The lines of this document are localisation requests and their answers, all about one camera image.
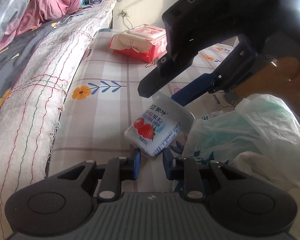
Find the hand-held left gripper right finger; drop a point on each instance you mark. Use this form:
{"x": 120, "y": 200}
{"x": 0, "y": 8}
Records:
{"x": 168, "y": 166}

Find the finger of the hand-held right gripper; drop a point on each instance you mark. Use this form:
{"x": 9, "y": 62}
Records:
{"x": 155, "y": 82}
{"x": 195, "y": 87}

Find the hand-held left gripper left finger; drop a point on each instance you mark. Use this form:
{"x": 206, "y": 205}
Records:
{"x": 136, "y": 165}

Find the strawberry yogurt cup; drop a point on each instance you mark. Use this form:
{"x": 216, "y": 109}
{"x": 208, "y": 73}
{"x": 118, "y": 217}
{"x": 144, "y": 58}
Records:
{"x": 150, "y": 130}

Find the person's right hand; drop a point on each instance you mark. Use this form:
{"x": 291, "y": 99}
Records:
{"x": 272, "y": 77}

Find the pink wet wipes pack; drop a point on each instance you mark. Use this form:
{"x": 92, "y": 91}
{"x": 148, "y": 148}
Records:
{"x": 140, "y": 40}

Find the plaid floral sheet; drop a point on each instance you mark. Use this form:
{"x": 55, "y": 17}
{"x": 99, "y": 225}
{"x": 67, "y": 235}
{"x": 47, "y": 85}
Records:
{"x": 102, "y": 130}

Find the white and green plastic bag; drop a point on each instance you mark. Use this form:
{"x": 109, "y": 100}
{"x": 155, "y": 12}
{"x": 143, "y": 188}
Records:
{"x": 240, "y": 130}

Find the white quilted mattress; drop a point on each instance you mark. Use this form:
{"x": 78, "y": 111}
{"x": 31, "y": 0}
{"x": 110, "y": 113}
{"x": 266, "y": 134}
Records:
{"x": 32, "y": 110}

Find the grey floral bed sheet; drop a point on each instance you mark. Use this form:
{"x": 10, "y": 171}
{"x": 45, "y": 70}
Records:
{"x": 20, "y": 45}

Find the pink and grey duvet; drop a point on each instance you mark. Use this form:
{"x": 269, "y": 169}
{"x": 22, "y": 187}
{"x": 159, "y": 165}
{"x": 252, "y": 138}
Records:
{"x": 27, "y": 7}

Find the white wall socket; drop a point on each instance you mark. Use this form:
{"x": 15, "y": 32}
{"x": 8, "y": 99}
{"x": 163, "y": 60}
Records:
{"x": 125, "y": 13}

